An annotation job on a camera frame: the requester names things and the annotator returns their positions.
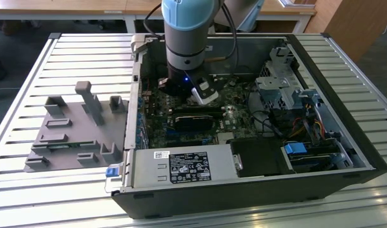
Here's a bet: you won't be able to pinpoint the CPU socket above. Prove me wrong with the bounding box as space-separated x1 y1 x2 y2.
182 95 220 108

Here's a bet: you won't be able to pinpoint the black RAM slot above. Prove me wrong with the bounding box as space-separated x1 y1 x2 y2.
172 113 224 117
171 107 224 111
172 110 224 114

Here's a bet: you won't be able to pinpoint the black graphics card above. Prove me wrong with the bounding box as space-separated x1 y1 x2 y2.
174 114 214 132

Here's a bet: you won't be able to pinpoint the green motherboard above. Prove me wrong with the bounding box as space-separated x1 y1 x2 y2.
139 73 263 149

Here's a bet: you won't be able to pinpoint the silver chipset heatsink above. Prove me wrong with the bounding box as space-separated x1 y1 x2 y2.
218 132 235 143

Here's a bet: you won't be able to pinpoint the silver metal drive cage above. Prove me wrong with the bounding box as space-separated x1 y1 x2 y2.
255 47 325 112

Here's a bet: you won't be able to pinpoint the silver power supply unit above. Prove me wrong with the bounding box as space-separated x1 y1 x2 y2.
122 143 242 193

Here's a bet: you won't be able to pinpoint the grey parts rack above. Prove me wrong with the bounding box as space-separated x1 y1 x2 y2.
23 80 131 173

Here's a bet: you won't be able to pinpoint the black plastic shroud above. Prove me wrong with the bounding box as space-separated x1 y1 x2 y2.
230 137 295 179

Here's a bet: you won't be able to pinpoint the green RAM stick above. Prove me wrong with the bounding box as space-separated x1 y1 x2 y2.
47 142 96 149

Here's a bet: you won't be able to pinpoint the blue disk carrier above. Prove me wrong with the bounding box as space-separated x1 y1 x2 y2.
283 142 308 156

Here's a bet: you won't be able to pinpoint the white paper stack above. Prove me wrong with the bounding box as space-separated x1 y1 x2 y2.
276 0 318 8

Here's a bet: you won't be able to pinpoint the black open PC case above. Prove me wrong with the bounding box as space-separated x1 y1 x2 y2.
111 33 387 219

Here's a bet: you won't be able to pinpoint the wooden cabinet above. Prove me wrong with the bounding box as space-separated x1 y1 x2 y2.
303 0 387 64

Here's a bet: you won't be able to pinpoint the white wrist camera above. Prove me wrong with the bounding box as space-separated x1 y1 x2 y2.
190 77 220 105

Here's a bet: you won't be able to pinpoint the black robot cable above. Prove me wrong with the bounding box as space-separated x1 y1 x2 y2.
220 4 240 70

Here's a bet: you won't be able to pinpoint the black data cable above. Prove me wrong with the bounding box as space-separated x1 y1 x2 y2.
248 109 284 140

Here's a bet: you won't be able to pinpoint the yellow power wires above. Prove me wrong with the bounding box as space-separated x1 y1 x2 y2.
287 118 308 138

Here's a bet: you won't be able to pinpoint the wooden desk white frame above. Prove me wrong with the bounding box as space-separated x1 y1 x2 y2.
123 0 318 34
0 0 127 22

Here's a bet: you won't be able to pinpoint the orange red power wires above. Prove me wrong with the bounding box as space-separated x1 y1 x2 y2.
312 120 326 135

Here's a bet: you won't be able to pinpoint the silver disk bay frame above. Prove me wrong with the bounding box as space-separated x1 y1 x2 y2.
280 137 355 174

